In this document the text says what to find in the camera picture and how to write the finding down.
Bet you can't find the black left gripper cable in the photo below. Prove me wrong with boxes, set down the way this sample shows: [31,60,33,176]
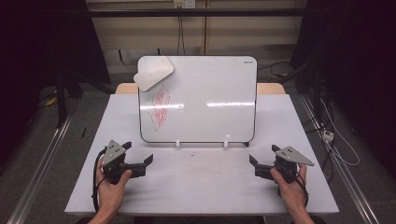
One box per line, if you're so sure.
[91,147,108,213]

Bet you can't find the person's left hand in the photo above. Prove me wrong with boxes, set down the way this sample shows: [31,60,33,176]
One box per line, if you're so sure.
[95,158,134,217]

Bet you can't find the white dry-erase whiteboard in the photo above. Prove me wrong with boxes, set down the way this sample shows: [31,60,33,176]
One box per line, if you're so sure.
[137,55,259,148]

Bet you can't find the black horizontal metal bar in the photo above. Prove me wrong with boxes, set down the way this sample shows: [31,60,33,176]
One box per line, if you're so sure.
[88,8,306,18]

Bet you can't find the person's right hand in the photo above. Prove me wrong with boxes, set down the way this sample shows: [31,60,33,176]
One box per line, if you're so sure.
[269,163,310,215]

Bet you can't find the aluminium floor rail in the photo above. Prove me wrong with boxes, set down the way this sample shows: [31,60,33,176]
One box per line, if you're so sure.
[7,102,78,224]
[299,94,381,224]

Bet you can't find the black hanging cables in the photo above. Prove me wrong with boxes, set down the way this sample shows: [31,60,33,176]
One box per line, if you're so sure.
[177,7,187,56]

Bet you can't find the white whiteboard eraser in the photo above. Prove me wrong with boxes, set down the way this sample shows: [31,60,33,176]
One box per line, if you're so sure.
[133,56,175,92]

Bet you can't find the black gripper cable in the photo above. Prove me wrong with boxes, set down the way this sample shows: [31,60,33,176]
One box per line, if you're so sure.
[91,147,108,213]
[294,172,310,208]

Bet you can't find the white wall socket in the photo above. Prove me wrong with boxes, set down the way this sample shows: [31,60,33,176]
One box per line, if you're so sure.
[173,0,197,9]

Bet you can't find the black curtain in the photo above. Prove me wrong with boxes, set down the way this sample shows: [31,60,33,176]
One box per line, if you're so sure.
[0,0,112,171]
[289,0,396,171]

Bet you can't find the black floor cables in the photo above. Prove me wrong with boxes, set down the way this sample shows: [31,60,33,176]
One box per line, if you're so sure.
[303,71,337,185]

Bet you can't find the white floor cable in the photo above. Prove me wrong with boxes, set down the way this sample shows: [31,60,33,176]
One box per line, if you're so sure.
[319,97,361,167]

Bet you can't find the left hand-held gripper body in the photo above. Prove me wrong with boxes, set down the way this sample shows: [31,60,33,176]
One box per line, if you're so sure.
[101,139,138,185]

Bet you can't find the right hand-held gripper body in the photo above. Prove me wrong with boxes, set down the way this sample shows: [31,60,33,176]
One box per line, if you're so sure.
[273,146,315,185]

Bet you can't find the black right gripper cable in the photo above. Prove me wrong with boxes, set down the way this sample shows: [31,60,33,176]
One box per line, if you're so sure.
[294,172,310,208]

